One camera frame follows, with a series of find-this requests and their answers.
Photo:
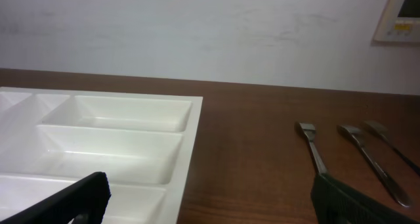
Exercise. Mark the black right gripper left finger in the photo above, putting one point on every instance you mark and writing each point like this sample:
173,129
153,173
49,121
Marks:
85,201

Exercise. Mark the white cutlery tray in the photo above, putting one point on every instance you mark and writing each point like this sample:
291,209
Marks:
50,139

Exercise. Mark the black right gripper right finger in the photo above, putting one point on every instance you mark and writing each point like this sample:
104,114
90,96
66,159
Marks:
336,202

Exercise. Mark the beige wall control panel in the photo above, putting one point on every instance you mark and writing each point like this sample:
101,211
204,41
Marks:
399,22

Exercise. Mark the black-handled steel fork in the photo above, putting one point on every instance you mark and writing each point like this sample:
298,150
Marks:
380,131

